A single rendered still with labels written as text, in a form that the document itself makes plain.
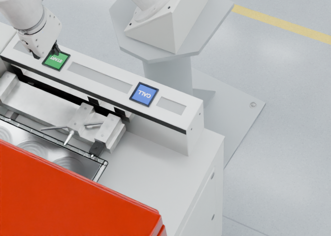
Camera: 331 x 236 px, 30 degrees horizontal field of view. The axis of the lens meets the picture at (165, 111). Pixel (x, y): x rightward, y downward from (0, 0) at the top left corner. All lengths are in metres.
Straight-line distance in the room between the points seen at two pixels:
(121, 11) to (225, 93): 0.89
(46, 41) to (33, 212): 1.05
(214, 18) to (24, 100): 0.60
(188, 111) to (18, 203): 1.05
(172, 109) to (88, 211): 1.05
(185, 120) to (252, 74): 1.26
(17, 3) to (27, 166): 0.87
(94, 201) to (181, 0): 1.23
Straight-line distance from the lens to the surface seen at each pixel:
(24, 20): 1.40
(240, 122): 2.58
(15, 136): 1.62
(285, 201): 2.45
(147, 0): 1.73
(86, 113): 1.59
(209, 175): 1.63
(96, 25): 2.94
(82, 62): 1.62
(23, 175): 0.50
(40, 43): 1.49
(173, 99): 1.52
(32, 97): 1.69
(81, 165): 1.54
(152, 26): 1.72
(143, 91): 1.54
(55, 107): 1.66
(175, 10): 1.65
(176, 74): 1.97
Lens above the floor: 2.25
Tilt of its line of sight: 59 degrees down
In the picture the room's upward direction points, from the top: 8 degrees counter-clockwise
